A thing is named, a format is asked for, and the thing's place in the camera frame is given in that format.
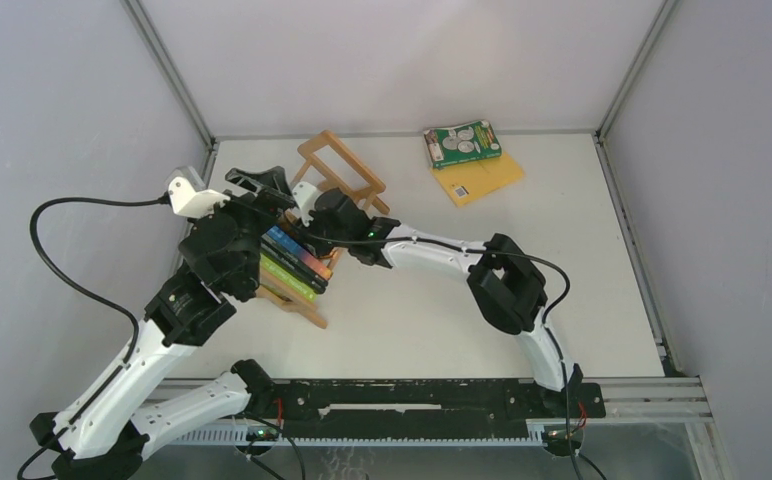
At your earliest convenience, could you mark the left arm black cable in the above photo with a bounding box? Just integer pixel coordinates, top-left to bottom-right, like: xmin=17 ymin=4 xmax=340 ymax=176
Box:
xmin=14 ymin=195 xmax=170 ymax=480

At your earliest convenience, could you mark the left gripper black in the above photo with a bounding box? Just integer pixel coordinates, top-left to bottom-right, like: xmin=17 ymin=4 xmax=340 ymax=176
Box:
xmin=188 ymin=167 xmax=292 ymax=294

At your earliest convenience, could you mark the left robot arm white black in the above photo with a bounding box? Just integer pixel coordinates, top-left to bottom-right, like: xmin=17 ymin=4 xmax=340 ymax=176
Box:
xmin=30 ymin=166 xmax=295 ymax=479

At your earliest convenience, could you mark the blue Jane Eyre book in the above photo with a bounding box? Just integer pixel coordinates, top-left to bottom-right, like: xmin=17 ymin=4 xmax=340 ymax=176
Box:
xmin=267 ymin=226 xmax=332 ymax=280

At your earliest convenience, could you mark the white cable duct strip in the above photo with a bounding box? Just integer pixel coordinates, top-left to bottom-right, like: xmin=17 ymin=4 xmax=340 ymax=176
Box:
xmin=170 ymin=423 xmax=548 ymax=447

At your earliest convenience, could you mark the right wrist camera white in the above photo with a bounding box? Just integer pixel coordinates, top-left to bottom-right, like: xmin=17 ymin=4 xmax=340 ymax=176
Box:
xmin=292 ymin=181 xmax=322 ymax=226

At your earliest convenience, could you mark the Alice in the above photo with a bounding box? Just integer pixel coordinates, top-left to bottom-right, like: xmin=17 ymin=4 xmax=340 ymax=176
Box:
xmin=262 ymin=234 xmax=328 ymax=287

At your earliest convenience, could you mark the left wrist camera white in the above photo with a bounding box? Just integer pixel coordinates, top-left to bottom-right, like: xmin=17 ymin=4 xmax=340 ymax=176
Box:
xmin=166 ymin=166 xmax=231 ymax=219

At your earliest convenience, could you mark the green Macmillan book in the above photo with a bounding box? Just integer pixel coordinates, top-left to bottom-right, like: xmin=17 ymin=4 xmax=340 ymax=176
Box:
xmin=423 ymin=119 xmax=503 ymax=169

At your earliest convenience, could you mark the light green paperback book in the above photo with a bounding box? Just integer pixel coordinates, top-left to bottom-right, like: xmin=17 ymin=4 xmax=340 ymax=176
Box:
xmin=260 ymin=255 xmax=317 ymax=302

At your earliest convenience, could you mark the orange booklet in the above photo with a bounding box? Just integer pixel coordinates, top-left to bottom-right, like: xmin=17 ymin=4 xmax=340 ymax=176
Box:
xmin=279 ymin=212 xmax=339 ymax=270

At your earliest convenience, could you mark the wooden book rack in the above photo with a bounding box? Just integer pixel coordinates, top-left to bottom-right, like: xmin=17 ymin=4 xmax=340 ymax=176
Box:
xmin=257 ymin=130 xmax=390 ymax=329

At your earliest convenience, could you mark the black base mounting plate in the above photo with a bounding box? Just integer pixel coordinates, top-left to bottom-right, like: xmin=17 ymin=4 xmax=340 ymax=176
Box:
xmin=252 ymin=378 xmax=607 ymax=439

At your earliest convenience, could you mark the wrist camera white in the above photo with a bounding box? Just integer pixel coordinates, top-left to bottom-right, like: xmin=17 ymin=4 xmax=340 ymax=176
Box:
xmin=166 ymin=166 xmax=231 ymax=219
xmin=292 ymin=181 xmax=322 ymax=226

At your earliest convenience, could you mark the thin dark book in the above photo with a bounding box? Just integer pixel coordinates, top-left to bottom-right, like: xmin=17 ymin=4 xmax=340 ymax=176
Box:
xmin=261 ymin=241 xmax=328 ymax=294

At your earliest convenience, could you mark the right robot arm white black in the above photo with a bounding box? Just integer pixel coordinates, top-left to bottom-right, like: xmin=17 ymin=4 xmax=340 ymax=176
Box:
xmin=292 ymin=182 xmax=583 ymax=416

